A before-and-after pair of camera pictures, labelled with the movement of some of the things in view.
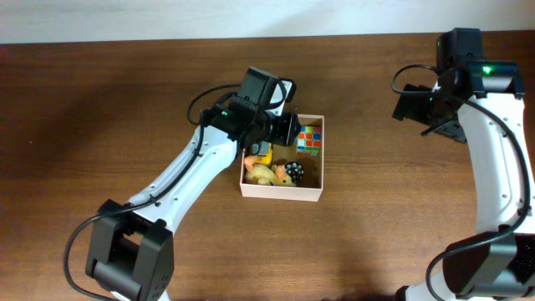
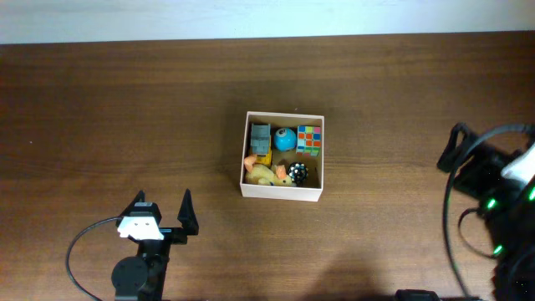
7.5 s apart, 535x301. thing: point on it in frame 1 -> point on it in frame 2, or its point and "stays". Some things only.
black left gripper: (292, 129) -> (187, 219)
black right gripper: (410, 106) -> (466, 177)
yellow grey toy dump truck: (264, 151) stays
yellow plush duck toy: (274, 175) stays
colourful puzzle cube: (309, 141) stays
